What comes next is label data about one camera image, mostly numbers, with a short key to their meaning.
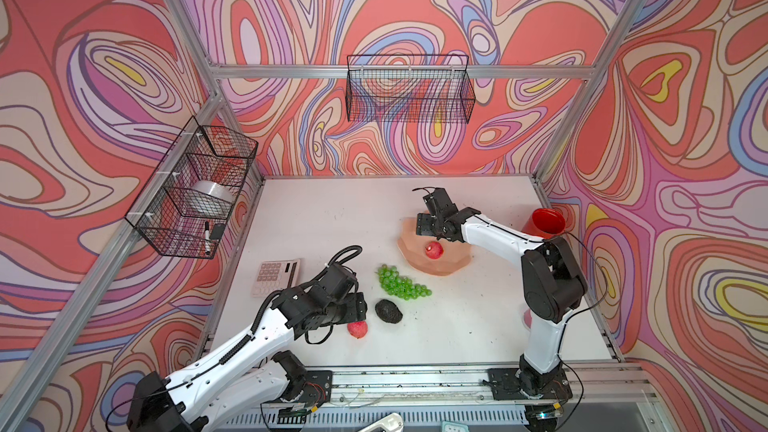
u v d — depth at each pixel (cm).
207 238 72
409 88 96
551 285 49
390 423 66
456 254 96
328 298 57
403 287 87
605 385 76
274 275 92
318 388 72
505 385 73
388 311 82
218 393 43
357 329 78
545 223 89
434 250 93
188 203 72
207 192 72
